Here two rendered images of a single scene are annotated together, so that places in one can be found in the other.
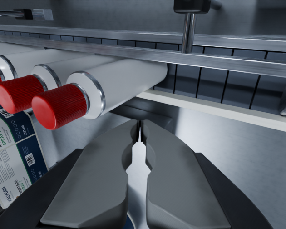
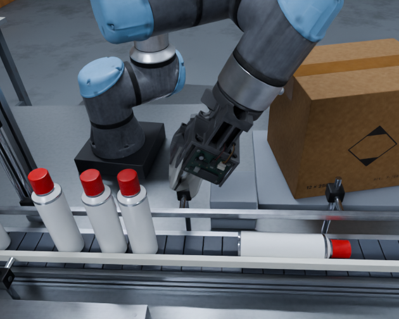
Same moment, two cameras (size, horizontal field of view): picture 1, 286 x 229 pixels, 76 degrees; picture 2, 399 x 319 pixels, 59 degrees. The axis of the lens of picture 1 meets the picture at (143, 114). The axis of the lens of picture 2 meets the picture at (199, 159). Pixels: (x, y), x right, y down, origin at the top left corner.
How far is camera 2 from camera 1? 57 cm
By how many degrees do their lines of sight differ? 79
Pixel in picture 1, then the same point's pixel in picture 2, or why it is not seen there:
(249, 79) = (217, 250)
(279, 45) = (227, 233)
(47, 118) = (128, 176)
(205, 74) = (187, 250)
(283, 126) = (242, 258)
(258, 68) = (218, 211)
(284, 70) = (228, 211)
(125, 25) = not seen: hidden behind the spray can
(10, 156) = not seen: outside the picture
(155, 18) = not seen: hidden behind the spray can
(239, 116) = (215, 257)
